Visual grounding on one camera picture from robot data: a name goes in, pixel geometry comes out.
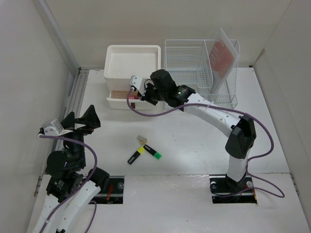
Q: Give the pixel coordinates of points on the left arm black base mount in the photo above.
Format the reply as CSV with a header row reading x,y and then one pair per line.
x,y
113,194

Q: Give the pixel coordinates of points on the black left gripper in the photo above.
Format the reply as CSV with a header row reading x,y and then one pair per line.
x,y
90,118

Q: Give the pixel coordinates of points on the green cap black highlighter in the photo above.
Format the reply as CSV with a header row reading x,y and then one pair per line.
x,y
152,152

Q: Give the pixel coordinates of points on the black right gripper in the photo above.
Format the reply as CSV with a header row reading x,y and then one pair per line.
x,y
145,98

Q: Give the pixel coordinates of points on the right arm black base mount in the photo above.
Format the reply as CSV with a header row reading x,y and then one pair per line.
x,y
226,191

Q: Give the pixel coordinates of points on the red booklet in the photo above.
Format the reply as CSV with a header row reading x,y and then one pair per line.
x,y
223,57

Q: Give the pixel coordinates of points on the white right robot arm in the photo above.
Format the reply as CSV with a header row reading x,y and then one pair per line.
x,y
239,129

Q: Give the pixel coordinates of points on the aluminium frame rail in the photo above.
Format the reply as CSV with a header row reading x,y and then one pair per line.
x,y
64,50

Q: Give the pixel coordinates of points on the yellow cap black highlighter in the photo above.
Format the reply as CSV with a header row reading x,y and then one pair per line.
x,y
135,156

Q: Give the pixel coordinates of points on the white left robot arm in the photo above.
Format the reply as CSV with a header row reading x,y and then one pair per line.
x,y
75,178

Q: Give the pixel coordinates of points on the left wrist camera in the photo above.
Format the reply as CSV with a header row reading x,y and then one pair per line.
x,y
53,130

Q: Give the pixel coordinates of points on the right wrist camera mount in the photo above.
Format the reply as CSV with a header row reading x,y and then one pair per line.
x,y
139,84

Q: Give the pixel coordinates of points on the white wire mesh organizer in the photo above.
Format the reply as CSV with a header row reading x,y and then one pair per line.
x,y
188,63

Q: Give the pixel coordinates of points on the white three-drawer storage box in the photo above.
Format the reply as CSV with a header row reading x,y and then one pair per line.
x,y
124,61

